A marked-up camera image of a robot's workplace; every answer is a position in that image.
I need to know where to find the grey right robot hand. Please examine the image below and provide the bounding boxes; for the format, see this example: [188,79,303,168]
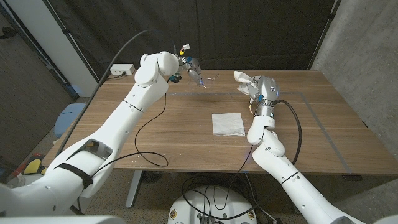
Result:
[248,75,280,105]

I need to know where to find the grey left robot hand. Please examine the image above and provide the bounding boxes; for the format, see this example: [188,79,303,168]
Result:
[175,55,206,88]

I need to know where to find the clear plastic glasses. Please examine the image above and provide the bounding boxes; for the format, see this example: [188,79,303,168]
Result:
[194,71,220,90]

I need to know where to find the white tissue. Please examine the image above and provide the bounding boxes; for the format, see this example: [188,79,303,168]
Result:
[211,112,246,137]
[233,70,259,96]

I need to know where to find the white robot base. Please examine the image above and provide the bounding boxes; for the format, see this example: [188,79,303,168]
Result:
[167,185,258,224]

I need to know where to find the flat white tissue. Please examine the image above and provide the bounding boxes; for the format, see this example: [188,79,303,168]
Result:
[211,112,246,137]

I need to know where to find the dark grey fabric mat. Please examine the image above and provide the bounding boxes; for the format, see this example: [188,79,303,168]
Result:
[43,0,338,82]

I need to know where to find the white power strip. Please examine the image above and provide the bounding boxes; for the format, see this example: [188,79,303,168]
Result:
[109,63,136,76]

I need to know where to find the grey tape line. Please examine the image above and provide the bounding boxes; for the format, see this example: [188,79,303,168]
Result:
[167,91,353,174]

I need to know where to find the black backdrop stand pole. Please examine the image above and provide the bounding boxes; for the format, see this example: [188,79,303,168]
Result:
[307,0,342,71]
[42,0,101,82]

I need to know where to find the black round floor fan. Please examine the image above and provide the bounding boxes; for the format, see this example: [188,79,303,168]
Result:
[139,170,164,184]

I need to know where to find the white table leg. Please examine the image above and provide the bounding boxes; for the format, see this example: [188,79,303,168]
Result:
[125,170,144,208]

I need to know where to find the yellow black floor pad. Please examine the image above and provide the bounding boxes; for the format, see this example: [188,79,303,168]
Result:
[19,154,48,177]

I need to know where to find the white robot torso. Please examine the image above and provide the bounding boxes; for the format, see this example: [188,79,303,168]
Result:
[0,215,127,224]

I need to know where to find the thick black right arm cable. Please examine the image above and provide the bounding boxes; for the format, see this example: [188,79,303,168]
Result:
[273,99,303,166]

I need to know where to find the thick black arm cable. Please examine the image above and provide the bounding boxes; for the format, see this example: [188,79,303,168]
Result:
[55,29,178,158]
[273,99,303,166]

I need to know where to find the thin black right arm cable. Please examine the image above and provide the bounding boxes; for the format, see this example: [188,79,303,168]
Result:
[213,145,254,211]

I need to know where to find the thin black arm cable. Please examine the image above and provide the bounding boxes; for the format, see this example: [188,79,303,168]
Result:
[91,92,170,178]
[213,145,254,211]

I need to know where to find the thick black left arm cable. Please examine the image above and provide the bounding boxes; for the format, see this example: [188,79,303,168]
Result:
[55,29,178,158]

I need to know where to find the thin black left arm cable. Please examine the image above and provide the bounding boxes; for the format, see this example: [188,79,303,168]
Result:
[91,92,170,178]

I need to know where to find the black cable loop over base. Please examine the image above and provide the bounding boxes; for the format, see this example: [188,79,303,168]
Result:
[182,174,259,220]

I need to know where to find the black arm strap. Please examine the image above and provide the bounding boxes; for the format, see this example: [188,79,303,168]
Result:
[55,162,94,190]

